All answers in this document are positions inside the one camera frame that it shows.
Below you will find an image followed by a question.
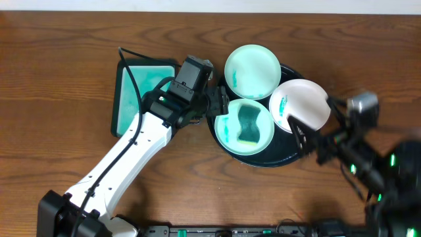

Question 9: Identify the white plate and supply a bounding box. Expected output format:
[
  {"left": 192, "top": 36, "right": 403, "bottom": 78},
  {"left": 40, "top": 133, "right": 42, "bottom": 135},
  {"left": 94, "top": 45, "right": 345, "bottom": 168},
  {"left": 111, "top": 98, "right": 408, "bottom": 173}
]
[{"left": 269, "top": 79, "right": 331, "bottom": 134}]

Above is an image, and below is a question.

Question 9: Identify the mint plate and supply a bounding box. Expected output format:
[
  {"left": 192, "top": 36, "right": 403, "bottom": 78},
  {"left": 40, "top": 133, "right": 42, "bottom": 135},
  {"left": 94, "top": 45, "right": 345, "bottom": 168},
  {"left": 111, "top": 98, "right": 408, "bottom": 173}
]
[
  {"left": 224, "top": 44, "right": 282, "bottom": 100},
  {"left": 214, "top": 99, "right": 274, "bottom": 155}
]

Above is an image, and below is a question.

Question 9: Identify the green scouring sponge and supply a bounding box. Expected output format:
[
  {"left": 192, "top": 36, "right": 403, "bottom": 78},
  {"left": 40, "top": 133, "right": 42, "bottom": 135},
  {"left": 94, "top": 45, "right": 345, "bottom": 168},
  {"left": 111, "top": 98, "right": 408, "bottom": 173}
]
[{"left": 237, "top": 105, "right": 260, "bottom": 145}]

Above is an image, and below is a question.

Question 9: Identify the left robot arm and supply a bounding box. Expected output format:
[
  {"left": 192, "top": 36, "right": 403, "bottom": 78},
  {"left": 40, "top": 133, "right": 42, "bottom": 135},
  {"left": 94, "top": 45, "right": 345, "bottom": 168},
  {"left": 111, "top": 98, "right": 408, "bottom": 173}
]
[{"left": 36, "top": 78, "right": 229, "bottom": 236}]

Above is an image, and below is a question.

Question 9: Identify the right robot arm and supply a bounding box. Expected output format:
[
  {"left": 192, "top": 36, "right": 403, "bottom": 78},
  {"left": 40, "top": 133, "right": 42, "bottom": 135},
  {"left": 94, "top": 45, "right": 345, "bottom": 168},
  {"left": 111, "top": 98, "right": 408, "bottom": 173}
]
[{"left": 287, "top": 97, "right": 420, "bottom": 236}]

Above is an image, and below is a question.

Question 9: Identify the round black tray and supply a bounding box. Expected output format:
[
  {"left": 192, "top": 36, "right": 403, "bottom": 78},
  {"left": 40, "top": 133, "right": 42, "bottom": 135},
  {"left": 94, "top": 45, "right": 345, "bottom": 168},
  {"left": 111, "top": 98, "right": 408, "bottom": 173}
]
[{"left": 207, "top": 63, "right": 307, "bottom": 168}]

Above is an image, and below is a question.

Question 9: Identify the rectangular dark green tray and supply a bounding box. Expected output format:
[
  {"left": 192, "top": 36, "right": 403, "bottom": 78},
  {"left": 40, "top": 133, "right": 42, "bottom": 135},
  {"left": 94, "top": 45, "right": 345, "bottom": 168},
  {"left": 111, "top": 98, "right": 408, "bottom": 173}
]
[{"left": 111, "top": 58, "right": 176, "bottom": 138}]

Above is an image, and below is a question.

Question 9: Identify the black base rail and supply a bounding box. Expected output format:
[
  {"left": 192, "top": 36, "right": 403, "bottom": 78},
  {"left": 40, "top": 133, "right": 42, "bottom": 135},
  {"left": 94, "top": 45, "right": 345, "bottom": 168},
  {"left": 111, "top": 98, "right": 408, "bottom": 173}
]
[{"left": 138, "top": 223, "right": 369, "bottom": 237}]

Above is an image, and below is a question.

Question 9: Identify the left black cable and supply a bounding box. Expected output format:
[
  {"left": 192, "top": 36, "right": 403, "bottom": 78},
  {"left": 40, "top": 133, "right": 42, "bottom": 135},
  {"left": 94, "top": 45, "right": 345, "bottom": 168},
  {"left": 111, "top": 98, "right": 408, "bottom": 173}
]
[{"left": 70, "top": 46, "right": 182, "bottom": 237}]

